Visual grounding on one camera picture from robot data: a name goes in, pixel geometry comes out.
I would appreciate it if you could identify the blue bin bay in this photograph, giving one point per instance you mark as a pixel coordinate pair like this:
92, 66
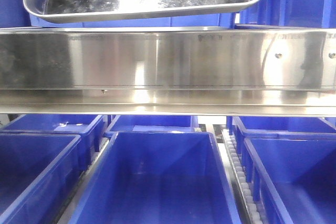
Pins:
13, 14
294, 13
38, 172
181, 123
226, 20
301, 128
90, 127
153, 177
293, 181

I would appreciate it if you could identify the stainless steel shelf front rail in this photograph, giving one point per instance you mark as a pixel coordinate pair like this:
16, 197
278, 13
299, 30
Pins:
248, 70

